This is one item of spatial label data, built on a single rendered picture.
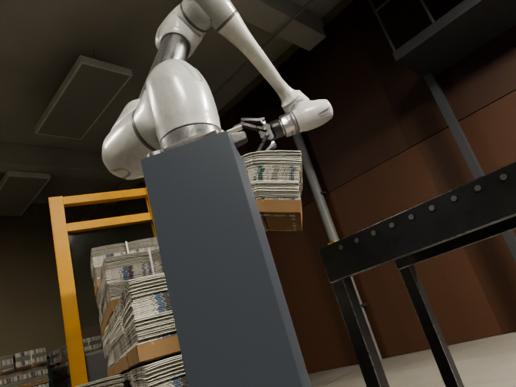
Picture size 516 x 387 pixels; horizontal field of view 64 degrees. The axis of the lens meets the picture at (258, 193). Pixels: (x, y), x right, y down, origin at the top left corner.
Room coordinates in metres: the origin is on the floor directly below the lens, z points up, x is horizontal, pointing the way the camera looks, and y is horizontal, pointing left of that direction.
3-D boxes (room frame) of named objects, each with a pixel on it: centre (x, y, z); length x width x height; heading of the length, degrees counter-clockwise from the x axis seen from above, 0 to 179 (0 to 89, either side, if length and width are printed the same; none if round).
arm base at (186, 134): (0.90, 0.10, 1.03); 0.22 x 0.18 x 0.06; 86
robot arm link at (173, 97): (0.90, 0.13, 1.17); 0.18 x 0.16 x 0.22; 53
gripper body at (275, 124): (1.49, -0.12, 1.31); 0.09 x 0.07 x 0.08; 88
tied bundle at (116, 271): (1.86, 0.59, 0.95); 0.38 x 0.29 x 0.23; 118
